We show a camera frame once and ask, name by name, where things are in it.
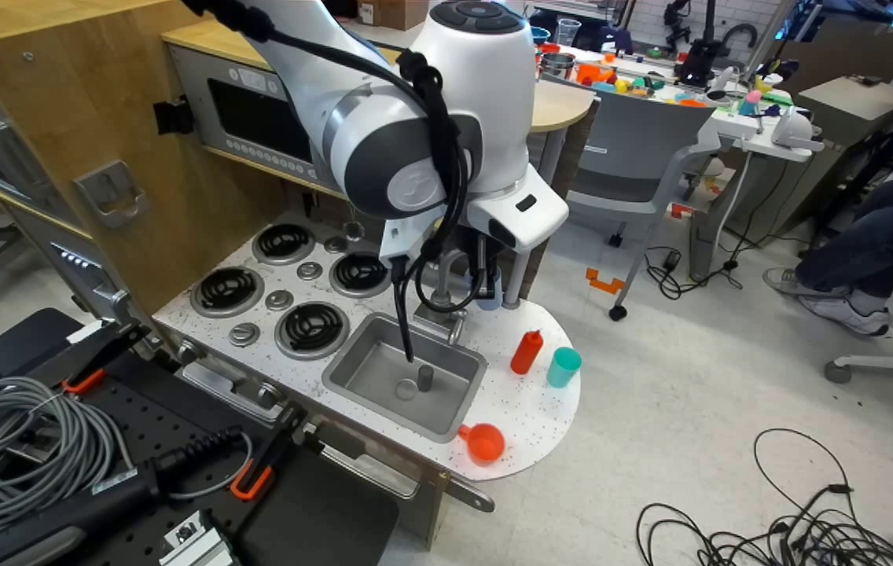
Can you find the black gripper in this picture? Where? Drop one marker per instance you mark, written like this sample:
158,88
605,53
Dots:
485,257

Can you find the blue plastic cup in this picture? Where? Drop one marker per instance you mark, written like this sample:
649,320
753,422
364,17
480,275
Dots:
487,308

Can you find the small dark grey cup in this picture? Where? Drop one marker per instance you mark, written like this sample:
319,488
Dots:
426,379

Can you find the teal plastic cup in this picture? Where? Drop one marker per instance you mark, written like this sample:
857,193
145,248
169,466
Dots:
564,368

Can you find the grey toy sink basin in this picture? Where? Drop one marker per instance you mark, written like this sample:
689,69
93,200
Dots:
364,365

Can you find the silver toy faucet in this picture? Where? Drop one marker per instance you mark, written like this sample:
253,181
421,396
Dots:
443,316

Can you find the red squeeze bottle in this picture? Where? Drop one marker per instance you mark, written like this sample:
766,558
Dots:
525,355

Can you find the orange floor piece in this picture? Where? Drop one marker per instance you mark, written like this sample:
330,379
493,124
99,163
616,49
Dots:
605,280

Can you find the black toy stove burner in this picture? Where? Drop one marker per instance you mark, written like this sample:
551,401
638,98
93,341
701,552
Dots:
364,275
311,333
229,290

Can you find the orange measuring scoop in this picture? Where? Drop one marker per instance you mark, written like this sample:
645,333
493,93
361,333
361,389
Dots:
485,445

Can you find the silver stove knob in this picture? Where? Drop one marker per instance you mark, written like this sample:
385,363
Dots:
243,336
308,273
277,301

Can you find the grey chair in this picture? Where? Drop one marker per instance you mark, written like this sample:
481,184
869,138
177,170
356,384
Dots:
636,143

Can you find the cardboard box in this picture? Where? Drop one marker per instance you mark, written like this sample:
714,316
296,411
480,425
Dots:
398,13

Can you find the grey toy microwave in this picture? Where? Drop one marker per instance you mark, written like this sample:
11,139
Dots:
245,114

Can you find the white table with toys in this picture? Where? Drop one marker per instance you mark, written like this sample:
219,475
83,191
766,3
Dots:
741,132

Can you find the orange black bar clamp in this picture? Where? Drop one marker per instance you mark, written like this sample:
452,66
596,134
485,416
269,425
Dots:
253,484
85,383

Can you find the black perforated base board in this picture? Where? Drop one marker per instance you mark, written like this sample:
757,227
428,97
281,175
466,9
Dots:
289,524

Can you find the white rounded toy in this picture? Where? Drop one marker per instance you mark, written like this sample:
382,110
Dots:
795,132

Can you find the grey white sneaker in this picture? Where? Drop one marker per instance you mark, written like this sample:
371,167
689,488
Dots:
834,303

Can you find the small black panel clamp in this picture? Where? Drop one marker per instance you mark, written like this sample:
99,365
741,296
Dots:
170,118

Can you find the person's leg in jeans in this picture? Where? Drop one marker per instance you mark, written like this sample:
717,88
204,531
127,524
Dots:
867,248

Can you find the grey outlet plate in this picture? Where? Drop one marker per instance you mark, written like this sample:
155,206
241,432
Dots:
109,193

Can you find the office chair base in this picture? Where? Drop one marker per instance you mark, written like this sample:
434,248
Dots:
889,365

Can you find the wooden toy kitchen unit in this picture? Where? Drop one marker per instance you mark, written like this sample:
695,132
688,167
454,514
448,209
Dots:
58,114

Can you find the silver metal bracket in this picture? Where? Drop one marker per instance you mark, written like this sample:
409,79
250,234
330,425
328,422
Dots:
194,538

